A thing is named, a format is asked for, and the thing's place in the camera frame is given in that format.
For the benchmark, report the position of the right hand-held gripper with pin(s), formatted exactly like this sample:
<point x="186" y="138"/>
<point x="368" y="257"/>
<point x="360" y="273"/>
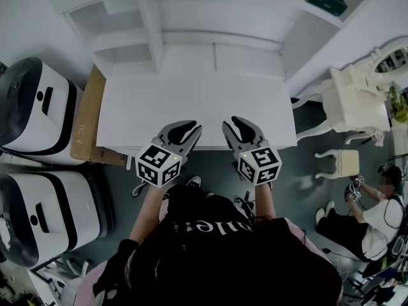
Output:
<point x="259" y="166"/>

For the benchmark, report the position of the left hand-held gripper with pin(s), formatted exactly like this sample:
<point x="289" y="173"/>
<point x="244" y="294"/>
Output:
<point x="157" y="166"/>

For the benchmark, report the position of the white shelf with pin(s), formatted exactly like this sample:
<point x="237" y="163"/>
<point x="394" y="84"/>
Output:
<point x="134" y="24"/>

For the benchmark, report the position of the person's right forearm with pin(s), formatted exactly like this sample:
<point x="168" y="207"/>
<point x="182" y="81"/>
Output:
<point x="264" y="201"/>

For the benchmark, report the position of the person's left forearm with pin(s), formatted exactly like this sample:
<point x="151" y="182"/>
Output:
<point x="150" y="212"/>

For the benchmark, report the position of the white desk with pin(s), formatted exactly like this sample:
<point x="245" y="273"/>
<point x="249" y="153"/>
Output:
<point x="191" y="100"/>

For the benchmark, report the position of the person's black white sneaker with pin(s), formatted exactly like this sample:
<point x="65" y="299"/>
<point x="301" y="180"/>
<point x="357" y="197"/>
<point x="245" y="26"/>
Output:
<point x="194" y="182"/>
<point x="139" y="190"/>

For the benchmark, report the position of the person's black and pink top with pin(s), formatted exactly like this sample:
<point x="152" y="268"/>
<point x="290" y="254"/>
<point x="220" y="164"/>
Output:
<point x="207" y="228"/>

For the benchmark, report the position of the brown cardboard box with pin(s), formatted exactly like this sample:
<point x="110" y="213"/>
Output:
<point x="87" y="123"/>

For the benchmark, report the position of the white ornate stool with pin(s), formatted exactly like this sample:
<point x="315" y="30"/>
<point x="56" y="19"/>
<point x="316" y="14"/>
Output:
<point x="345" y="163"/>

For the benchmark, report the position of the white ornate dressing table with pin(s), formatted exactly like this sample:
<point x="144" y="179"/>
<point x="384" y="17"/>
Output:
<point x="354" y="107"/>

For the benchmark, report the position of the white and black appliance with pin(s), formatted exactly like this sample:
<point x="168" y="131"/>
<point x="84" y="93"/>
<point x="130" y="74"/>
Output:
<point x="35" y="113"/>
<point x="41" y="215"/>

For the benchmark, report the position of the green potted plant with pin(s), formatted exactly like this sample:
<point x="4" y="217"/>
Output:
<point x="398" y="102"/>

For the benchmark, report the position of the white oval framed mirror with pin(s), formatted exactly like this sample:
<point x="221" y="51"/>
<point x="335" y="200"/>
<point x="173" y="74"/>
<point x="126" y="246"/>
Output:
<point x="390" y="59"/>

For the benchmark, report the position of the white chair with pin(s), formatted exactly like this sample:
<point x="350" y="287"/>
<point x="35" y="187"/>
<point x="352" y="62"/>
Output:
<point x="63" y="279"/>

